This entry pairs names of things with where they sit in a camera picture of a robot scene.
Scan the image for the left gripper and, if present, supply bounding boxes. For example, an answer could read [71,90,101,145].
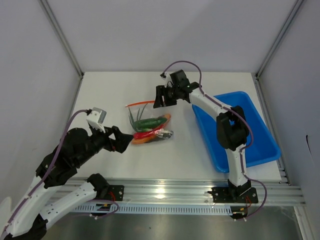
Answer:
[75,121,134,166]

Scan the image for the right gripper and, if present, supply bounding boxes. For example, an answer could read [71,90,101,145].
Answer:
[153,85,180,109]

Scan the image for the red chili pepper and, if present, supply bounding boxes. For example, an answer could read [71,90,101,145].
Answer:
[133,128,163,140]

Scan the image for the green onion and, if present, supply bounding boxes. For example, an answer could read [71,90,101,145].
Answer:
[127,103,150,133]

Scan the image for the green cucumber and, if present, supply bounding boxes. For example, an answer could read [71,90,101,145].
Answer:
[135,117,167,129]

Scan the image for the clear zip top bag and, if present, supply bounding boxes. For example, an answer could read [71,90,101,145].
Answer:
[125,100,174,145]

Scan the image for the grey toy fish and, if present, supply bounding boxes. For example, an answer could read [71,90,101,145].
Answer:
[151,129,174,142]

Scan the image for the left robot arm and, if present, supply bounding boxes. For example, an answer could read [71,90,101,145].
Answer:
[2,126,134,240]

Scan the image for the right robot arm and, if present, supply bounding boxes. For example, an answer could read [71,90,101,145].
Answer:
[153,70,252,202]

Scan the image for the blue plastic tray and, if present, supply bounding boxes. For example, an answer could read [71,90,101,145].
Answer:
[192,91,281,173]

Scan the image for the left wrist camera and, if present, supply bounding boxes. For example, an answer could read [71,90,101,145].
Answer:
[86,107,107,133]

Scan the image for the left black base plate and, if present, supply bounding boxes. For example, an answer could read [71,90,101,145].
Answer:
[107,185,125,202]

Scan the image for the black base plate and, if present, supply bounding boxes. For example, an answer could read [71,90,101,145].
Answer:
[207,186,259,204]
[107,185,125,202]

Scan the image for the aluminium mounting rail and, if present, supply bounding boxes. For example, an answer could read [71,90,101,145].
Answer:
[107,178,306,207]

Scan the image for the white slotted cable duct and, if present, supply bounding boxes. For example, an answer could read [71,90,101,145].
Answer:
[72,203,244,216]

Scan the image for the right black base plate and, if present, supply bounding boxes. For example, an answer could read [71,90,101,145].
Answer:
[207,186,259,204]

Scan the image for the left aluminium frame post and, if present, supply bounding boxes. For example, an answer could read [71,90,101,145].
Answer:
[38,0,84,78]

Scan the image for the aluminium frame post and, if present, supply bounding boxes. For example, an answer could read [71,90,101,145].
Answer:
[38,0,84,78]
[255,0,307,81]

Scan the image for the right aluminium frame post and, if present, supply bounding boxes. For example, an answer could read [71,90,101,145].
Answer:
[255,0,307,81]

